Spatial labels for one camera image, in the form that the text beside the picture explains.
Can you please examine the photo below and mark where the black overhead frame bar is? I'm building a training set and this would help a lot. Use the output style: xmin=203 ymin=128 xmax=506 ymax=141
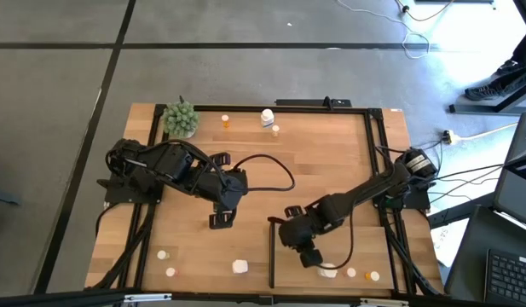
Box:
xmin=0 ymin=288 xmax=526 ymax=307

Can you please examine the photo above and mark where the person's shoe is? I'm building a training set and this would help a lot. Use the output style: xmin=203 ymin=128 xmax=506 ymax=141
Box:
xmin=464 ymin=84 xmax=504 ymax=102
xmin=495 ymin=59 xmax=524 ymax=78

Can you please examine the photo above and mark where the dark object on floor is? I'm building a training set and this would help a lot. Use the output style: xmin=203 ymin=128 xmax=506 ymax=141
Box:
xmin=0 ymin=190 xmax=20 ymax=207

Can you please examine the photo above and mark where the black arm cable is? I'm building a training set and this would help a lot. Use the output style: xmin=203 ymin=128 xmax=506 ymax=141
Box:
xmin=231 ymin=153 xmax=297 ymax=193
xmin=326 ymin=204 xmax=356 ymax=271

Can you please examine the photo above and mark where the black aluminium table frame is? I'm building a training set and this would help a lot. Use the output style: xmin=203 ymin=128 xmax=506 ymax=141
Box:
xmin=91 ymin=103 xmax=443 ymax=299

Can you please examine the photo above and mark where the black desk foot bar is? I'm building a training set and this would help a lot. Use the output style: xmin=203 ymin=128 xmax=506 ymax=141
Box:
xmin=448 ymin=78 xmax=526 ymax=115

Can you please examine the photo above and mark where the black mounting bar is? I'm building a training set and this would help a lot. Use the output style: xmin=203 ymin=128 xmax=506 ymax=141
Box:
xmin=274 ymin=96 xmax=353 ymax=109

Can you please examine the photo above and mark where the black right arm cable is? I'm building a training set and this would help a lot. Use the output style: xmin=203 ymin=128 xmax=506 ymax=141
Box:
xmin=326 ymin=204 xmax=356 ymax=271

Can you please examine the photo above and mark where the green succulent in patterned pot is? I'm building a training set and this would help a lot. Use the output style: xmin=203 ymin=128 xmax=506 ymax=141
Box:
xmin=161 ymin=101 xmax=200 ymax=139

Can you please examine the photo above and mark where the dark laptop screen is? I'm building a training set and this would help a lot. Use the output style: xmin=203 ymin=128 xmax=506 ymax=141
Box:
xmin=494 ymin=111 xmax=526 ymax=234

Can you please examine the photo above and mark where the yellow extension cord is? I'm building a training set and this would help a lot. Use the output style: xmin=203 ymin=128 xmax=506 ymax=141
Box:
xmin=442 ymin=122 xmax=519 ymax=146

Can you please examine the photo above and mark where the dark grey laptop with keyboard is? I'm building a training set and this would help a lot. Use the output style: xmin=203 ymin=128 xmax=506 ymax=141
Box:
xmin=443 ymin=204 xmax=526 ymax=307

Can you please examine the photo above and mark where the white floor cable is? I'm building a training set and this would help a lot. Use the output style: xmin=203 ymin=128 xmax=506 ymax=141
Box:
xmin=335 ymin=0 xmax=431 ymax=60

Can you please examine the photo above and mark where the white paper sheet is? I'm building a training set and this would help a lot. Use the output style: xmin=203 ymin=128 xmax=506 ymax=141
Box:
xmin=430 ymin=219 xmax=462 ymax=269

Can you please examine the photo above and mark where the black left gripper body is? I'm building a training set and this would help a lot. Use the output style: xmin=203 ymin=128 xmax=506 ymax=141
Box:
xmin=198 ymin=152 xmax=250 ymax=230

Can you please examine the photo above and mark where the black floor cable with plug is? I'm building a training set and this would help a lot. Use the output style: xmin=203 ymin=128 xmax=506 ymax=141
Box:
xmin=396 ymin=0 xmax=456 ymax=23

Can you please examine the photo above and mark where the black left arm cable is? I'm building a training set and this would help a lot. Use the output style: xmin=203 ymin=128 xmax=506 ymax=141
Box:
xmin=231 ymin=153 xmax=297 ymax=193

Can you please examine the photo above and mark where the black cable bundle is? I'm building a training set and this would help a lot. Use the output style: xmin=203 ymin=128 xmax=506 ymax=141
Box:
xmin=384 ymin=211 xmax=443 ymax=298
xmin=91 ymin=203 xmax=158 ymax=292

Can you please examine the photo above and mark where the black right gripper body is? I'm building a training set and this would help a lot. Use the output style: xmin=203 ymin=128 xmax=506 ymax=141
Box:
xmin=278 ymin=205 xmax=332 ymax=269

